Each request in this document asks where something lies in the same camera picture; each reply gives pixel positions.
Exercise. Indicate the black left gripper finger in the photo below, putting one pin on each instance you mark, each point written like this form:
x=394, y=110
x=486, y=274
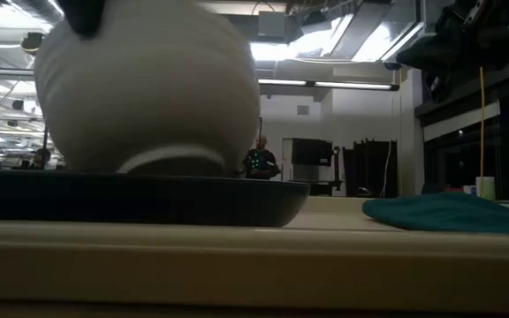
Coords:
x=82, y=15

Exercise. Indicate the white ribbed bowl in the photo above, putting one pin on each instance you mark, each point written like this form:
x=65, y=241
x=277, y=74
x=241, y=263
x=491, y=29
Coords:
x=148, y=88

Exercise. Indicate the dark green cloth napkin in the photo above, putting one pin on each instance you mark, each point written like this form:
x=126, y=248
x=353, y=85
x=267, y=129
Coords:
x=449, y=212

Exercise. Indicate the dark round plate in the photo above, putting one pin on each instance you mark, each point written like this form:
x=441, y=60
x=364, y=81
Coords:
x=139, y=199

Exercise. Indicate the beige plastic tray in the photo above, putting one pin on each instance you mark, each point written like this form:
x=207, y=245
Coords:
x=254, y=269

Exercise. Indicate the round black ceiling device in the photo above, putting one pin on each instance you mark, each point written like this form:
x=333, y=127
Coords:
x=31, y=42

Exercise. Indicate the long LED light bar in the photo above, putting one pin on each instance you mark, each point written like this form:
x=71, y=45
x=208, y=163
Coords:
x=325, y=83

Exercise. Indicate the black folding screen panels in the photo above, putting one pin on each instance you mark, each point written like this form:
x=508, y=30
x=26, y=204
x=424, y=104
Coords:
x=369, y=168

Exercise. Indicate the pale green white cylinder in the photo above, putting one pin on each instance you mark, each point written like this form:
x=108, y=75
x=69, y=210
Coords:
x=485, y=189

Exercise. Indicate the large black display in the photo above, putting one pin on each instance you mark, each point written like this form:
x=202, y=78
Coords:
x=312, y=151

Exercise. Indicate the person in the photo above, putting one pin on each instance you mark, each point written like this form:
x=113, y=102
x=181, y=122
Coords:
x=261, y=161

